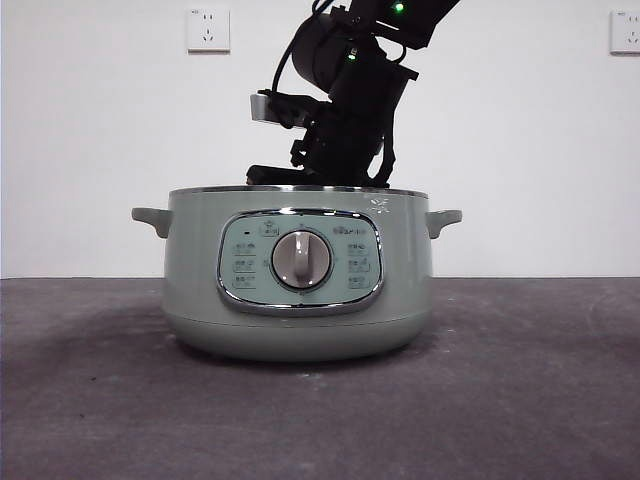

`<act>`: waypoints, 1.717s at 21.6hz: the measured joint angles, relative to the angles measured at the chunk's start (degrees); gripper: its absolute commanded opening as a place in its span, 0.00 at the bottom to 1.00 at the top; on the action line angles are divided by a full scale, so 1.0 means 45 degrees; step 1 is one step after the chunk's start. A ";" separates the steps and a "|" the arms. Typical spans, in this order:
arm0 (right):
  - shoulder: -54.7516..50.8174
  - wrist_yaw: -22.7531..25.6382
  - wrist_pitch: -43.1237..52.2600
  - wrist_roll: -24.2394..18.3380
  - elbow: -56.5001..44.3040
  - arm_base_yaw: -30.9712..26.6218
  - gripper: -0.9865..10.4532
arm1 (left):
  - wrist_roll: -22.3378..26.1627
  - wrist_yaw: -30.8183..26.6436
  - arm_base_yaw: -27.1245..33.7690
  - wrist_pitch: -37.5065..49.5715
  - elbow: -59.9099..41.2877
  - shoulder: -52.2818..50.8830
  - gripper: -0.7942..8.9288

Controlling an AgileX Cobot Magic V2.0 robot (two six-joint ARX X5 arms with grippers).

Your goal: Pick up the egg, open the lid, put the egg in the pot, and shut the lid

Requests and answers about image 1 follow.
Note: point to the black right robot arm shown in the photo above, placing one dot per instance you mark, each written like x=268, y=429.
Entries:
x=360, y=75

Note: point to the white wall socket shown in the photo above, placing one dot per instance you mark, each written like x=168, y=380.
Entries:
x=208, y=30
x=626, y=32

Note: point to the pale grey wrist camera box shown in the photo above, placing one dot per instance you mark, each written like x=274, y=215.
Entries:
x=260, y=107

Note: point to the pale green electric cooking pot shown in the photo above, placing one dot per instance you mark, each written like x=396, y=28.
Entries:
x=200, y=300

